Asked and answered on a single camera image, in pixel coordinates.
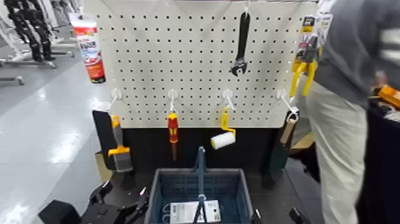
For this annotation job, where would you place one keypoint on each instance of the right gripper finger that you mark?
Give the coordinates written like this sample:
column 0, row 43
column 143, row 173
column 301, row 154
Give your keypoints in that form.
column 257, row 218
column 296, row 216

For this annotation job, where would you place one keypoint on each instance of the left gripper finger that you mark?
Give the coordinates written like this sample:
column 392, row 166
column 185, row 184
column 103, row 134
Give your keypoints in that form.
column 143, row 203
column 100, row 192

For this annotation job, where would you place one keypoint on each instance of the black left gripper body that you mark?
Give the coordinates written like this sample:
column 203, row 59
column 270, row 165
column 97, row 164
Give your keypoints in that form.
column 106, row 215

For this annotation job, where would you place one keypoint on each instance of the black adjustable wrench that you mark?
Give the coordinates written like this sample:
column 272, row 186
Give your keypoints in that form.
column 243, row 34

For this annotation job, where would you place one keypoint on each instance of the bystander hand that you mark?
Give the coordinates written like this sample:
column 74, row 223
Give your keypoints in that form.
column 382, row 79

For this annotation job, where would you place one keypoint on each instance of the white packaged item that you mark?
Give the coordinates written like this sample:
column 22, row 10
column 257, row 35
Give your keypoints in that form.
column 184, row 212

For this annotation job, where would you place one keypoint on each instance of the black display stand base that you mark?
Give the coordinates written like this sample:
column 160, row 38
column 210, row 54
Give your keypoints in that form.
column 150, row 147

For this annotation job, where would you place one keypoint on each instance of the black side panel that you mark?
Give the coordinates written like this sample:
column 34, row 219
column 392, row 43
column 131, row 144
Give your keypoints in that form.
column 101, row 134

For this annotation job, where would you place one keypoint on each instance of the red yellow screwdriver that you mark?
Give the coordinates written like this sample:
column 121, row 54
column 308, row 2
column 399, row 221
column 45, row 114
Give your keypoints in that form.
column 172, row 125

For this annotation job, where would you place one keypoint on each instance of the person in gray sweater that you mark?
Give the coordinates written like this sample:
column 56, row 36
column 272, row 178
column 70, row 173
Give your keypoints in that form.
column 343, row 140

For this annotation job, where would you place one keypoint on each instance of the white pegboard hook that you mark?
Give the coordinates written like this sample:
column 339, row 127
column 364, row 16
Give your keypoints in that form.
column 227, row 94
column 281, row 94
column 116, row 93
column 246, row 7

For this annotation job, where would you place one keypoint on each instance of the black table cloth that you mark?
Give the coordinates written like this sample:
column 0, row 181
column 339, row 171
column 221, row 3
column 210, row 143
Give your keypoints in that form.
column 381, row 156

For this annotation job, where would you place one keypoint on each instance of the gray wheeled stand leg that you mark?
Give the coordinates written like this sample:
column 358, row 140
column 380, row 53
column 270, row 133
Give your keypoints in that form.
column 15, row 79

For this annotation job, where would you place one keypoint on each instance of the red white sealant tube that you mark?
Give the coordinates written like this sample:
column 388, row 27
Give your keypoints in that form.
column 90, row 47

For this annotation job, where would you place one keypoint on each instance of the gray stand base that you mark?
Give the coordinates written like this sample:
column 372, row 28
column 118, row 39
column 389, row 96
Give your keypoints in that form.
column 31, row 63

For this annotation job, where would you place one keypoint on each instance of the white pegboard panel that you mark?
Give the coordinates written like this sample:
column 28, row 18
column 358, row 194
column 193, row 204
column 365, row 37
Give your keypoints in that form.
column 187, row 62

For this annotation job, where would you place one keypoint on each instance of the orange yellow object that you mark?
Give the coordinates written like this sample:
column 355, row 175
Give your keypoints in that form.
column 389, row 95

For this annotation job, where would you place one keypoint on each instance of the yellow pliers in package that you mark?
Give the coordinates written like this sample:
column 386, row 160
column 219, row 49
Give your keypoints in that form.
column 307, row 50

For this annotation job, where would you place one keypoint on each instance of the black background robot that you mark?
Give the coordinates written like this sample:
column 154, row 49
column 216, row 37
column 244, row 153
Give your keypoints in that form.
column 31, row 25

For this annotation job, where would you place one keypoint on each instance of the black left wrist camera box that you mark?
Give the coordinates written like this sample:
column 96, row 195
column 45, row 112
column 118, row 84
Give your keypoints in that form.
column 59, row 212

